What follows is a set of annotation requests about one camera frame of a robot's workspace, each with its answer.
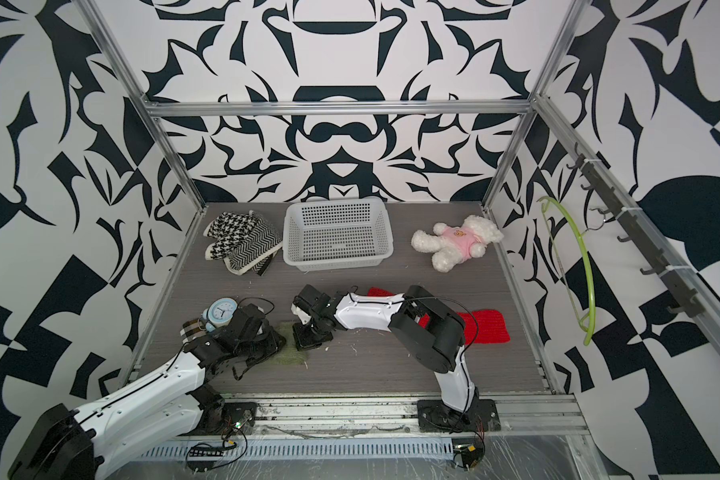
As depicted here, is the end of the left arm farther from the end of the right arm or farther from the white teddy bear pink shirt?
the white teddy bear pink shirt

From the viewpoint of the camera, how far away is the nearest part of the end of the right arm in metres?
0.66

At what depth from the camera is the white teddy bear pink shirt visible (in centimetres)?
95
